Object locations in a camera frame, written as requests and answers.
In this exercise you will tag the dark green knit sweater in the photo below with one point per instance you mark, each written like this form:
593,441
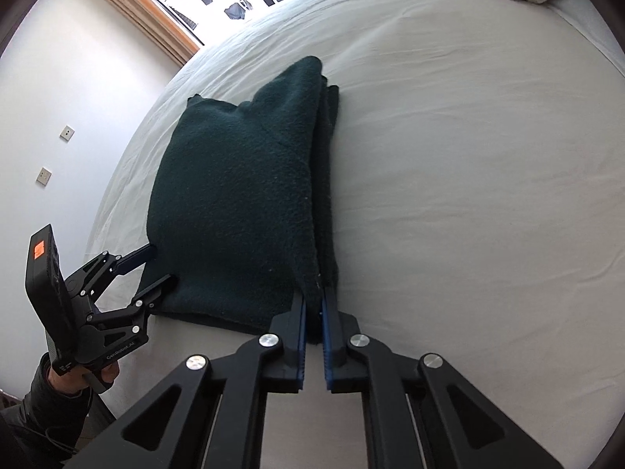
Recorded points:
234,195

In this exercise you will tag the white wall socket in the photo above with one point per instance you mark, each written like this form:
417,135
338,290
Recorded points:
45,175
66,132

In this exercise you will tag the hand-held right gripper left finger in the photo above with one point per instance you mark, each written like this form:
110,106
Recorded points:
302,347

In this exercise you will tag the person's left forearm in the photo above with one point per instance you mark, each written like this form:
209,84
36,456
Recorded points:
44,425

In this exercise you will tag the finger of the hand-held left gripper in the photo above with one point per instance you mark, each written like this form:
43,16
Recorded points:
158,288
139,255

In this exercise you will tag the beige curtain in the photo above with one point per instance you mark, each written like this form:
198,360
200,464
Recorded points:
146,14

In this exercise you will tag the white bed sheet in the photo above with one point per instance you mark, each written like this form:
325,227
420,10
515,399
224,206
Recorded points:
439,156

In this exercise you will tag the person's left hand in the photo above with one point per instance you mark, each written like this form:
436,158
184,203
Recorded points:
68,385

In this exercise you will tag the small dark hanging garment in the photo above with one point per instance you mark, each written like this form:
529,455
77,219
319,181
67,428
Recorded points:
239,11

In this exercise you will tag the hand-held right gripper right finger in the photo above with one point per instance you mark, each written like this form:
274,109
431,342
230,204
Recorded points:
326,347

